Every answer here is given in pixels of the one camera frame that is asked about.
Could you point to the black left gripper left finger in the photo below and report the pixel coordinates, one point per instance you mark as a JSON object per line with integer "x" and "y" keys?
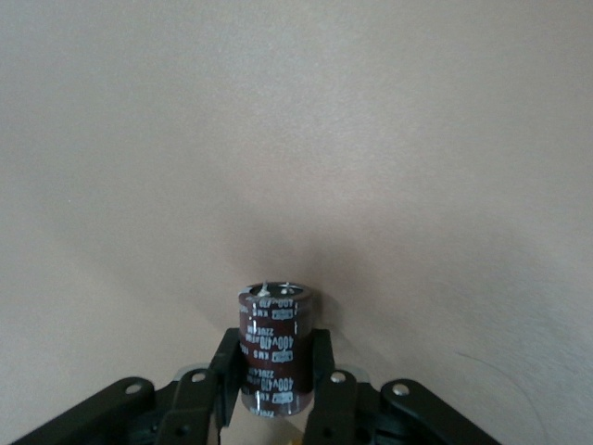
{"x": 185, "y": 412}

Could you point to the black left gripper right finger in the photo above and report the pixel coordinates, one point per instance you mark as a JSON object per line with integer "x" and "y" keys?
{"x": 343, "y": 412}

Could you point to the brown capacitor with white print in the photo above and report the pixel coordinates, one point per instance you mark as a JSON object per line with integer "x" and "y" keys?
{"x": 278, "y": 352}

